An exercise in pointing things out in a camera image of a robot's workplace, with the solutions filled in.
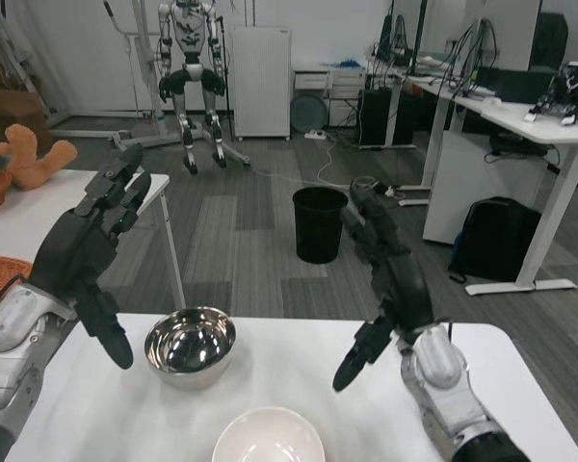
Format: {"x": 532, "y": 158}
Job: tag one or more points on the grey robot gantry stand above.
{"x": 144, "y": 115}

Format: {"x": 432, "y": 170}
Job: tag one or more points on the small black robot device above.
{"x": 566, "y": 96}

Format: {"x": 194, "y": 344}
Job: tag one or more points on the white drawer unit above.
{"x": 330, "y": 91}

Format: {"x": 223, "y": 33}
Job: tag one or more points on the blue items on drawers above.
{"x": 347, "y": 62}

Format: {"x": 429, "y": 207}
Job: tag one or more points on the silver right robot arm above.
{"x": 448, "y": 385}

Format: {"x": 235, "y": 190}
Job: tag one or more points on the white power strip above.
{"x": 315, "y": 135}

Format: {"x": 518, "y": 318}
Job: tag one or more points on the black backpack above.
{"x": 498, "y": 238}

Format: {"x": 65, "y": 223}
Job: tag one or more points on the brown cardboard boxes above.
{"x": 9, "y": 106}

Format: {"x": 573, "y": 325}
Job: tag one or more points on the orange plush teddy bear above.
{"x": 26, "y": 161}

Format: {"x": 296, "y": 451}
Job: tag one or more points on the round grey tray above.
{"x": 309, "y": 111}

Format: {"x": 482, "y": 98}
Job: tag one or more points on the shiny metal bowl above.
{"x": 190, "y": 346}

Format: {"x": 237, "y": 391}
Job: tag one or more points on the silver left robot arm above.
{"x": 14, "y": 346}

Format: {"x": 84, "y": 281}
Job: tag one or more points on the white office desk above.
{"x": 510, "y": 125}

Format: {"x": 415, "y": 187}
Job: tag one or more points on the hanging humanoid robot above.
{"x": 190, "y": 72}

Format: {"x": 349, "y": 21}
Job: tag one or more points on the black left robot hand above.
{"x": 82, "y": 260}

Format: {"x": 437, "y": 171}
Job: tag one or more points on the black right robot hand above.
{"x": 390, "y": 279}

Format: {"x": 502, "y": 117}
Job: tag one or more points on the black tripod stand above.
{"x": 227, "y": 82}

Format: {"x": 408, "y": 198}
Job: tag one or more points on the white tall cabinet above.
{"x": 261, "y": 82}

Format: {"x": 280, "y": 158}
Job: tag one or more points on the white ceramic bowl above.
{"x": 269, "y": 438}

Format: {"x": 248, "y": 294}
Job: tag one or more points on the black waste bin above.
{"x": 318, "y": 223}

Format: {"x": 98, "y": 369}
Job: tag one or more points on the computer monitor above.
{"x": 477, "y": 53}

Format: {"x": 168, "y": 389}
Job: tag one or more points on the black flat box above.
{"x": 510, "y": 84}

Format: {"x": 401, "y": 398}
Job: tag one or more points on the black office chair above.
{"x": 549, "y": 38}

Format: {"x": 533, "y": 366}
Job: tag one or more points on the black computer tower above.
{"x": 375, "y": 118}

